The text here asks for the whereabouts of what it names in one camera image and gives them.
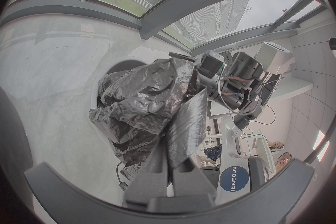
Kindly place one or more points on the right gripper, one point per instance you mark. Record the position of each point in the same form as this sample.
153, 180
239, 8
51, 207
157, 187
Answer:
225, 91

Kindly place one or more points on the black plastic bag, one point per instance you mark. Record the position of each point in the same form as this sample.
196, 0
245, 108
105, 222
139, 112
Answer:
136, 102

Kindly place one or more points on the white trash bin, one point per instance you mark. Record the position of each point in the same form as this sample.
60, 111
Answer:
112, 66

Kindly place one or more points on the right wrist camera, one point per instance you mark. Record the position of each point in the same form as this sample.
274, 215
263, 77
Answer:
211, 62

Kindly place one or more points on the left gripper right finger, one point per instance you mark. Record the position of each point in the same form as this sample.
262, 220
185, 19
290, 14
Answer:
191, 181

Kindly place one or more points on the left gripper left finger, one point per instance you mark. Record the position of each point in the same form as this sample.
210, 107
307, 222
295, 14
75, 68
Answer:
154, 178

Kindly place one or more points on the person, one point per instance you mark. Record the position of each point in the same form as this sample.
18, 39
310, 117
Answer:
283, 161

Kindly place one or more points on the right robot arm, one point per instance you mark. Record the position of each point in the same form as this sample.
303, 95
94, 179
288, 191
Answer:
275, 57

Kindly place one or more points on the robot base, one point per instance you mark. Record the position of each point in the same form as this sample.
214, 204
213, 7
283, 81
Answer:
233, 178

